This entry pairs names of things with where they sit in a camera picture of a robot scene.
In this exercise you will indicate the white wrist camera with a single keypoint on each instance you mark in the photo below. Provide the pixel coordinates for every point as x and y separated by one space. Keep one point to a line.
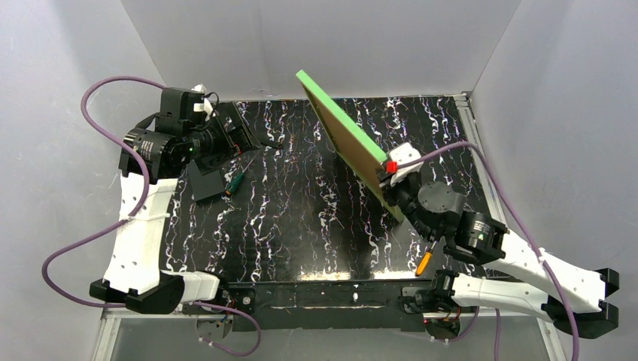
402 161
203 106

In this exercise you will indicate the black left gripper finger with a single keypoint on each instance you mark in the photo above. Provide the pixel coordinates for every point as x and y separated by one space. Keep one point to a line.
241 138
204 186

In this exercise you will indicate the aluminium rail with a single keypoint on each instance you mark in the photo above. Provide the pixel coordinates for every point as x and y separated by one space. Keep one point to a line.
462 103
125 336

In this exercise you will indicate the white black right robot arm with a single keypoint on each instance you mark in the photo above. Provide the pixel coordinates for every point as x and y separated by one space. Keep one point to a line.
545 287

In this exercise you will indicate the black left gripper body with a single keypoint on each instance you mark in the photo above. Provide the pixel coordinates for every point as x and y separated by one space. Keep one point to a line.
238 133

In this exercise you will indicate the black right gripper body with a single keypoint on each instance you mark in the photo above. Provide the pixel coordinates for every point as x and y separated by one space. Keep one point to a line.
395 183

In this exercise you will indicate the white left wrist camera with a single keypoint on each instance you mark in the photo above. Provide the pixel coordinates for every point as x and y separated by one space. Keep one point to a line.
203 106

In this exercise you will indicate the green handled screwdriver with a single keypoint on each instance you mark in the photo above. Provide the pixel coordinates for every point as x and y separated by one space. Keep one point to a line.
235 183

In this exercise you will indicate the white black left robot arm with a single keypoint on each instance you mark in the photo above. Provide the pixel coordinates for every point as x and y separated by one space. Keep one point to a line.
187 133

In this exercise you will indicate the aluminium rail front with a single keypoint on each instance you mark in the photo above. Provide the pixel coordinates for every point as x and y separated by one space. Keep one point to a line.
125 336

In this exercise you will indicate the green wooden photo frame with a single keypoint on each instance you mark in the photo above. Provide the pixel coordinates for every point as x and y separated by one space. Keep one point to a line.
362 155

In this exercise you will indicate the black small tool on table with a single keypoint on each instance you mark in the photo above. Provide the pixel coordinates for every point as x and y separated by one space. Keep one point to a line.
273 145

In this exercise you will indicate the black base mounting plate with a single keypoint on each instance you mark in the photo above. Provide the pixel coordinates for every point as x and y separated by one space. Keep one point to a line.
371 304

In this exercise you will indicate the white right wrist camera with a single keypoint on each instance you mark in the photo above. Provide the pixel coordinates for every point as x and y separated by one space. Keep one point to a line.
402 161

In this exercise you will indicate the orange handled screwdriver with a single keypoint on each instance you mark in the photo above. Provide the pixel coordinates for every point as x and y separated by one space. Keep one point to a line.
422 266

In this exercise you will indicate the aluminium rail right side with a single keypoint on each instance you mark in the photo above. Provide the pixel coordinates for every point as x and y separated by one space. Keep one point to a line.
462 103

